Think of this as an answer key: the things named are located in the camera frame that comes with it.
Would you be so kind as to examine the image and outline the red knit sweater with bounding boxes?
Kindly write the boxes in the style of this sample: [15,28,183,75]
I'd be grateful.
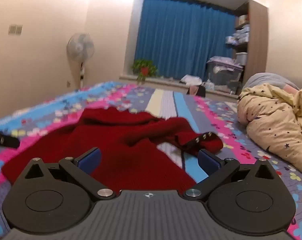
[1,106,224,188]

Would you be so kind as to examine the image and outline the wall switch plate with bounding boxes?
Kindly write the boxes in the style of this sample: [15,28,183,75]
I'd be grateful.
[8,24,24,35]

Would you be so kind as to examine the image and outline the clear plastic storage box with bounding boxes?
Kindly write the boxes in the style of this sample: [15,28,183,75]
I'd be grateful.
[235,52,248,66]

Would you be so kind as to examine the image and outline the white clothes pile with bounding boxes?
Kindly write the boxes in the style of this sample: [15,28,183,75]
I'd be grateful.
[180,74,204,86]

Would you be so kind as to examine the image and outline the white standing fan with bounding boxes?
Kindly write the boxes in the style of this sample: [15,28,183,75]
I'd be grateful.
[67,32,95,89]

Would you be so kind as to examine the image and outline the dark bag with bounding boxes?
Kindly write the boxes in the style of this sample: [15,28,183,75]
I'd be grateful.
[188,85,207,97]

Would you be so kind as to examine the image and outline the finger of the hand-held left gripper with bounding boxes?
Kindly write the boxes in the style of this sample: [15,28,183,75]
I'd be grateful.
[0,128,21,151]

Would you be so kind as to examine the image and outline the floral fleece blanket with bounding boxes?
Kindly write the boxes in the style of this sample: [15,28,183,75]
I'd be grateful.
[0,80,302,240]

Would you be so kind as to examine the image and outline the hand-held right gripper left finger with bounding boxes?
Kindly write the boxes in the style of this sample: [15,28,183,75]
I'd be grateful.
[13,148,116,202]

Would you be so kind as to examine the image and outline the green potted plant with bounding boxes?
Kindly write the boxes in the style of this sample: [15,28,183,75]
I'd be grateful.
[130,59,158,85]

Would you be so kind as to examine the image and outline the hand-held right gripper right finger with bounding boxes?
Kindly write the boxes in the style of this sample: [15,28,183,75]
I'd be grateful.
[183,149,285,202]

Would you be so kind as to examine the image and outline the grey bundled bedding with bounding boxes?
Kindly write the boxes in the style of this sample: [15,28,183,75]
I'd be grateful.
[205,56,244,94]

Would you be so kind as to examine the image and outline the blue curtain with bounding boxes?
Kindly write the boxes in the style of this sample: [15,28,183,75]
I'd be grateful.
[134,0,238,81]

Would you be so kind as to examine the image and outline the star print cream quilt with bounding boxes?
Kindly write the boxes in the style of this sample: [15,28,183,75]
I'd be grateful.
[237,83,302,179]

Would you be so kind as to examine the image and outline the grey pillow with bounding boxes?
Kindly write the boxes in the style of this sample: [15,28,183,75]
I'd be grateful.
[242,72,301,92]

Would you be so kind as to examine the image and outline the stack of white packets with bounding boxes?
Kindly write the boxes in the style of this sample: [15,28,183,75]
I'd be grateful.
[225,28,250,46]

